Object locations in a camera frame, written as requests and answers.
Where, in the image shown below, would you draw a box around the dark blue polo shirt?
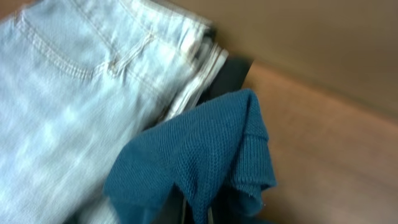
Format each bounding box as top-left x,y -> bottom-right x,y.
104,89 -> 276,223

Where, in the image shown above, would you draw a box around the light blue folded jeans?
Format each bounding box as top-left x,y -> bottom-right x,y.
1,0 -> 228,224

